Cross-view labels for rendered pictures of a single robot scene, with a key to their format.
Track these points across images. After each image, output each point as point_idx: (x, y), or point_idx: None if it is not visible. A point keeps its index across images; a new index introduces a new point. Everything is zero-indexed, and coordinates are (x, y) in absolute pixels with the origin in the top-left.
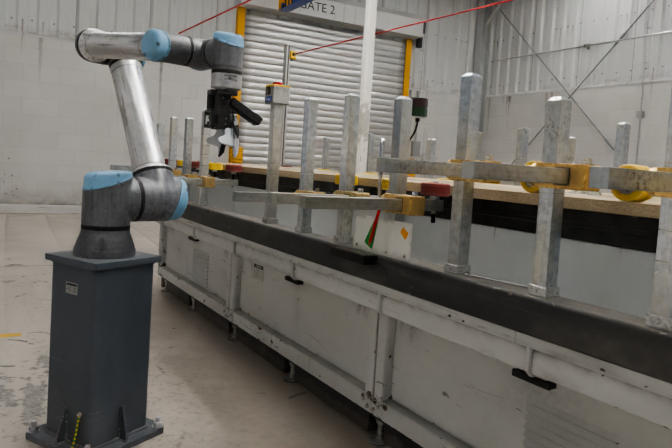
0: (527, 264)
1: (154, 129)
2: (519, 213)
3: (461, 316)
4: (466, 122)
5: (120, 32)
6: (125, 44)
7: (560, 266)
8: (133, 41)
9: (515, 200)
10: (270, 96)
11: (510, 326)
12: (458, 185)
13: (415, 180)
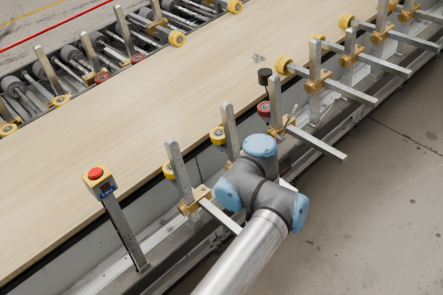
0: (287, 101)
1: None
2: (281, 85)
3: None
4: (320, 62)
5: (213, 291)
6: (262, 268)
7: (300, 90)
8: (273, 248)
9: (285, 81)
10: (111, 187)
11: (346, 118)
12: (318, 91)
13: (149, 130)
